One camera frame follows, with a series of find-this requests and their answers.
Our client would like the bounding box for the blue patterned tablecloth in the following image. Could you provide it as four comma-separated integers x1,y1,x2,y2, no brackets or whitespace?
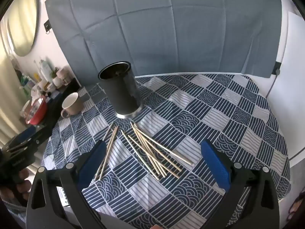
42,74,291,229

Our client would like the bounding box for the pink lidded jar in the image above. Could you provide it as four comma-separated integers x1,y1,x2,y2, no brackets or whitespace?
58,67,71,85

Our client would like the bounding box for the red bowl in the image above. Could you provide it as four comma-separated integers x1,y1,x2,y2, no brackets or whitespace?
26,97,47,125

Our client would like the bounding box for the grey cable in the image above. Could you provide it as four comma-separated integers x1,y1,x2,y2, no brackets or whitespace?
265,74,279,99

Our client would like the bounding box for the small potted plant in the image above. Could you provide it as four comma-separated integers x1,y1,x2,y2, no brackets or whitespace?
51,68,63,88

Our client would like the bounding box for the oval wall mirror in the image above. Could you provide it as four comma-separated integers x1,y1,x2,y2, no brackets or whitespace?
7,0,40,57

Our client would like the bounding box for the beige ceramic mug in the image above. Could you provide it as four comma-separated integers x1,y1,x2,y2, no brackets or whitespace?
61,92,84,119

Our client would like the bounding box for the white plastic bottle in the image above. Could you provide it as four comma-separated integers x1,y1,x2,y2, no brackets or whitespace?
39,58,52,82

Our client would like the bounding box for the black cylindrical utensil holder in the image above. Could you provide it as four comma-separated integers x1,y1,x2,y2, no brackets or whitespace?
98,61,143,119

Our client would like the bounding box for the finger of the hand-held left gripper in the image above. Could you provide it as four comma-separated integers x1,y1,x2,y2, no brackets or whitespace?
6,141,42,159
14,125,53,146

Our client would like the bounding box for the pile of wooden chopsticks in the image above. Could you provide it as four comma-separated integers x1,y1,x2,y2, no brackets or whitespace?
95,122,192,181

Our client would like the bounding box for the dark slipper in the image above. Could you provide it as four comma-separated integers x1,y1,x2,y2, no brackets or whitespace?
287,195,303,220

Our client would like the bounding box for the person's left hand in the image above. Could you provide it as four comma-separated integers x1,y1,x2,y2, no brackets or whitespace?
0,169,32,207

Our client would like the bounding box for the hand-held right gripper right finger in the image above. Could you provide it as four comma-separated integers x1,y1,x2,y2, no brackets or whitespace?
200,139,280,229

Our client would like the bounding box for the white board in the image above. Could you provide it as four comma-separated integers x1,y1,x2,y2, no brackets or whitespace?
276,11,305,165

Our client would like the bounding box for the grey backdrop cloth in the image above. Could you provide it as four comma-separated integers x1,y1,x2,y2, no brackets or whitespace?
44,0,286,86

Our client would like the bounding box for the beige curtain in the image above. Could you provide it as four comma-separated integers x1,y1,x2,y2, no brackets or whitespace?
0,52,25,146

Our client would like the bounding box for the black side table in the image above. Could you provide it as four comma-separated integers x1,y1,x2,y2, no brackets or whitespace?
39,79,82,136

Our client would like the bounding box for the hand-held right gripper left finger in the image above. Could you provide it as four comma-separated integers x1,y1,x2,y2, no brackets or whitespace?
26,139,107,229

